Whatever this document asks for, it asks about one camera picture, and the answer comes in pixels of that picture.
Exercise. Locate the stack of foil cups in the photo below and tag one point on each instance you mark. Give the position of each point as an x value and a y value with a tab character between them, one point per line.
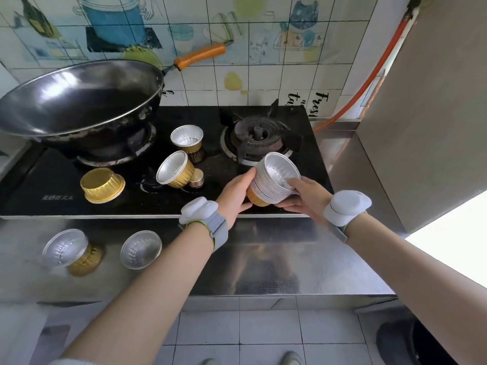
274	174

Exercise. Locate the beige wooden cabinet panel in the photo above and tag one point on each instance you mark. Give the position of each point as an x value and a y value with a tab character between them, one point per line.
426	129

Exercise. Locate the person's right forearm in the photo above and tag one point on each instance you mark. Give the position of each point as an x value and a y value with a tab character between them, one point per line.
418	277

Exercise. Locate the person's white right shoe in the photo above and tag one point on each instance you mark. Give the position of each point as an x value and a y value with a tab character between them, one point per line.
291	359

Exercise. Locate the person's left hand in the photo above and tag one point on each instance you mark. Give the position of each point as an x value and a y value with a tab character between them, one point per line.
234	201

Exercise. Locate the white wrist tracker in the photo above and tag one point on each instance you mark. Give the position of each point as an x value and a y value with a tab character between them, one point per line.
346	205
198	210

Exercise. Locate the person's left forearm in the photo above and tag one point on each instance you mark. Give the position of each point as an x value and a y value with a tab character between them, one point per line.
140	307

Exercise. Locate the person's right hand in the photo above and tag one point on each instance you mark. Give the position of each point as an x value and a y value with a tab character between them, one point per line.
312	199

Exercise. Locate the stove burner under wok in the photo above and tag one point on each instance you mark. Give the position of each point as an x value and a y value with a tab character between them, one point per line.
125	150

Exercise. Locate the dark grey gas pipe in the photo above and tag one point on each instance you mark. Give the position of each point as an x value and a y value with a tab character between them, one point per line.
414	5

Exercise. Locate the person's white left shoe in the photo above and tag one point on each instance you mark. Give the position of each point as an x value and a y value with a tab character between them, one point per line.
209	362

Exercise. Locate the white left wrist tracker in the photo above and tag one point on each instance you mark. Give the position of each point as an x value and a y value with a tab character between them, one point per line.
198	210

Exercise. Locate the uncovered black stove burner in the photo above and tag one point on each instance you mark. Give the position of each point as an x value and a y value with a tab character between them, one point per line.
255	136

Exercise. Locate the brass stove knob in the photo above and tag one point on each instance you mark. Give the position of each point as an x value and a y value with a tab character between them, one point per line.
197	179

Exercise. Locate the white right wrist tracker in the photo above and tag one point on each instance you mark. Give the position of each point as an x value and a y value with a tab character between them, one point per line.
346	205

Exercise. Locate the black glass gas stove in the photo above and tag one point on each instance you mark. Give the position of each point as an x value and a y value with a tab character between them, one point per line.
152	203

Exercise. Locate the person's white shoe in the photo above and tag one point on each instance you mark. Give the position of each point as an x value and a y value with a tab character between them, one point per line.
291	359
209	362

